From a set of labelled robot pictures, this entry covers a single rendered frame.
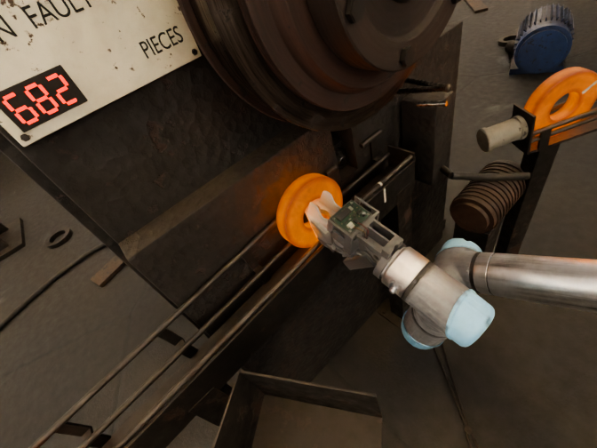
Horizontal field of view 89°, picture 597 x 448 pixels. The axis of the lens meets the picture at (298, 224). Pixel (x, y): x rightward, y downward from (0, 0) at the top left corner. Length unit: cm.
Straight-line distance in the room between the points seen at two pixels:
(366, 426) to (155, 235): 45
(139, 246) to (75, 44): 28
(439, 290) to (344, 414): 25
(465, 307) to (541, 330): 88
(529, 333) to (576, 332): 14
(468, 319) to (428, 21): 41
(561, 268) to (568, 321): 83
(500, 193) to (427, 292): 54
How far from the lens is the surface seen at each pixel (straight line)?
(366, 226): 50
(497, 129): 90
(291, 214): 57
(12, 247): 318
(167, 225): 55
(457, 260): 63
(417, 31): 52
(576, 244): 162
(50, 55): 49
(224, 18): 40
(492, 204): 94
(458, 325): 49
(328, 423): 57
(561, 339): 136
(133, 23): 50
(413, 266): 49
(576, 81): 94
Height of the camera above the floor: 116
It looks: 43 degrees down
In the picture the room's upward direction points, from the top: 21 degrees counter-clockwise
